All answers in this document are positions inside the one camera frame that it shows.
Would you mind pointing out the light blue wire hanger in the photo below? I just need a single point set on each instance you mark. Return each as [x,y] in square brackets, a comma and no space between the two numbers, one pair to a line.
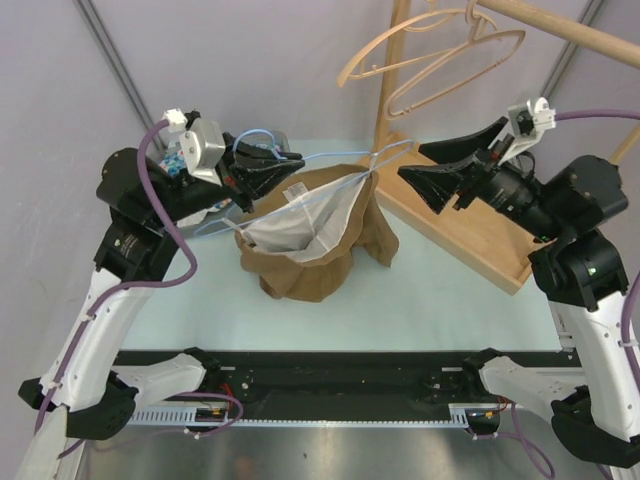
[375,160]

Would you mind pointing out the upper wooden hanger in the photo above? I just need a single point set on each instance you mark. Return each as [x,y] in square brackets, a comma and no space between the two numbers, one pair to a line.
[385,54]

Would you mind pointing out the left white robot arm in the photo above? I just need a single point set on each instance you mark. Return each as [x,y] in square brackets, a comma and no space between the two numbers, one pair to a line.
[146,203]

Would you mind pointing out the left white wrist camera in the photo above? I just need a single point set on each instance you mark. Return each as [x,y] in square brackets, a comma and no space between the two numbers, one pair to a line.
[201,142]

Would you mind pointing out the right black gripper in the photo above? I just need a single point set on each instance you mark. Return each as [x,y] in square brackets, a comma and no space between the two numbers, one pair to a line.
[438,183]

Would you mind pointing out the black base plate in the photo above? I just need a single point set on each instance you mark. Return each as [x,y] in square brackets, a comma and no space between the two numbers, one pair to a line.
[342,386]

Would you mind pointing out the grey plastic tray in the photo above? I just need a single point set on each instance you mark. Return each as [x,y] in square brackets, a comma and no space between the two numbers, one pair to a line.
[283,143]

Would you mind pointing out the wooden hanger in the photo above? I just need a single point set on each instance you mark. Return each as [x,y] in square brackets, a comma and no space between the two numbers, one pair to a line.
[485,48]
[385,54]

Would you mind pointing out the blue floral cloth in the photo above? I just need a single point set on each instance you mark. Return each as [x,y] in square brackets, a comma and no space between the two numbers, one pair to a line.
[174,164]

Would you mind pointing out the wooden clothes rack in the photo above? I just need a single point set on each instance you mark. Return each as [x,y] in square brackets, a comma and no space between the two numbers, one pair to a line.
[575,203]

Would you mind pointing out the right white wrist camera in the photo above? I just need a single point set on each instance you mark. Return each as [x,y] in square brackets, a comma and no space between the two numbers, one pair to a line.
[529,121]

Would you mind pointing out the tan brown skirt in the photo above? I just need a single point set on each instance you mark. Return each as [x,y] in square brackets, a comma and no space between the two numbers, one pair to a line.
[307,254]

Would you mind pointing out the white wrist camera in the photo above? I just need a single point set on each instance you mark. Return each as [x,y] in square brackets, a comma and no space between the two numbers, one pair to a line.
[201,142]
[529,121]

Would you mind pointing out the lower wooden hanger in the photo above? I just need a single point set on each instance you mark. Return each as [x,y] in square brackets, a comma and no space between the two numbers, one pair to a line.
[485,48]

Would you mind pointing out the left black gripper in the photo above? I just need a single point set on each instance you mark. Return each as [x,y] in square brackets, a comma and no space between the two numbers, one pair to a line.
[253,181]

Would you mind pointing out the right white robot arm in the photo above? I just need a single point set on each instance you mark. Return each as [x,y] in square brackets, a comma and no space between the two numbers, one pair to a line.
[580,272]

